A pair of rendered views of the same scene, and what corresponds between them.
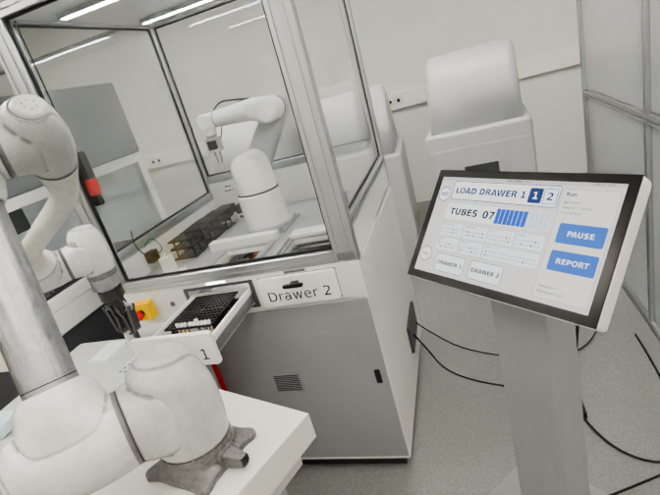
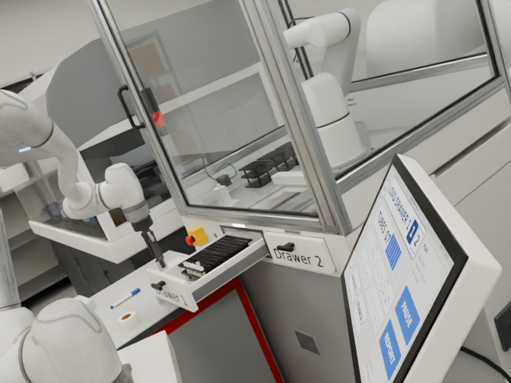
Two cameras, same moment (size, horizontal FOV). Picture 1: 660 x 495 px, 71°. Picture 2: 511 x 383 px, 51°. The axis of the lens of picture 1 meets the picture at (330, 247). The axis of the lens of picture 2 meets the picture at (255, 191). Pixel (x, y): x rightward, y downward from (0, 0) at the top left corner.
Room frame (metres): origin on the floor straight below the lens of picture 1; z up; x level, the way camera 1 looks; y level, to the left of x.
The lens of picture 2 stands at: (0.25, -0.82, 1.52)
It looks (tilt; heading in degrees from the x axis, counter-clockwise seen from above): 15 degrees down; 40
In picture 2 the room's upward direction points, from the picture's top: 22 degrees counter-clockwise
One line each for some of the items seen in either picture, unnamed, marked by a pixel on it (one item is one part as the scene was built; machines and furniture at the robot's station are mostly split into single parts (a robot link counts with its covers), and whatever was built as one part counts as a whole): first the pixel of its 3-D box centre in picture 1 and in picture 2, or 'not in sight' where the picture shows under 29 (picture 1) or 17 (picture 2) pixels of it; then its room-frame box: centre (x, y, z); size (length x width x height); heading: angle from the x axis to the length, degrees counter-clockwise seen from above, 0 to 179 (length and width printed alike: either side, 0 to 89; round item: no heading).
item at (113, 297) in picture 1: (114, 300); (144, 229); (1.42, 0.72, 1.04); 0.08 x 0.07 x 0.09; 61
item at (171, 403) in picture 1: (172, 397); (71, 343); (0.83, 0.40, 1.00); 0.18 x 0.16 x 0.22; 117
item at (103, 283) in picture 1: (104, 279); (136, 211); (1.42, 0.72, 1.11); 0.09 x 0.09 x 0.06
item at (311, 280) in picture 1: (298, 288); (297, 251); (1.48, 0.14, 0.87); 0.29 x 0.02 x 0.11; 71
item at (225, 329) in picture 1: (207, 317); (220, 259); (1.48, 0.48, 0.86); 0.40 x 0.26 x 0.06; 161
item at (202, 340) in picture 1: (175, 351); (169, 289); (1.28, 0.55, 0.87); 0.29 x 0.02 x 0.11; 71
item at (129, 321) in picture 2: not in sight; (128, 321); (1.22, 0.77, 0.78); 0.07 x 0.07 x 0.04
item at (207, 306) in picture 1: (205, 317); (217, 260); (1.47, 0.48, 0.87); 0.22 x 0.18 x 0.06; 161
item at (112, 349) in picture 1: (108, 352); (171, 266); (1.63, 0.93, 0.77); 0.13 x 0.09 x 0.02; 161
